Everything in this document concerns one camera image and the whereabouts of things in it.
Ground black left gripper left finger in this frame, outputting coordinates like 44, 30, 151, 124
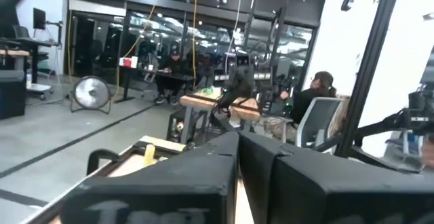
60, 131, 240, 224

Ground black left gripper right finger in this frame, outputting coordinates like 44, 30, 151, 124
238, 131, 434, 224

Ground black monitor on arm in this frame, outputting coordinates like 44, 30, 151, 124
32, 7, 47, 31

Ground small light wooden peg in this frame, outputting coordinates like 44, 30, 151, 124
144, 143, 157, 166

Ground black computer box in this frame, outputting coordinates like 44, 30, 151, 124
165, 108, 186, 144

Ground grey office chair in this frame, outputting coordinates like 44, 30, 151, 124
296, 96, 345, 149

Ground wooden robot station table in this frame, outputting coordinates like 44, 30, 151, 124
179, 93, 262, 144

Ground person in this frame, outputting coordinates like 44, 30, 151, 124
154, 47, 193, 106
280, 71, 338, 126

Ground black desk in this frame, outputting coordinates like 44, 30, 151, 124
114, 64, 196, 103

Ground round floor fan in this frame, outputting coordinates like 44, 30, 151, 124
69, 75, 113, 115

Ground red white box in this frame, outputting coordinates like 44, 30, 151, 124
118, 56, 139, 69

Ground black cabinet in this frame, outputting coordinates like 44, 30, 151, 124
0, 69, 27, 120

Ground dark standing desk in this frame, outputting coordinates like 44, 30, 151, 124
0, 37, 60, 84

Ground black frame hook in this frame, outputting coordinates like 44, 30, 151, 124
86, 148, 120, 176

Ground orange hanging cable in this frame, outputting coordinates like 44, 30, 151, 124
115, 0, 167, 99

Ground yellow hanging cable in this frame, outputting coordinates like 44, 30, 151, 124
191, 0, 200, 90

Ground white hanging cable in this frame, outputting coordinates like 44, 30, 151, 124
223, 0, 247, 76

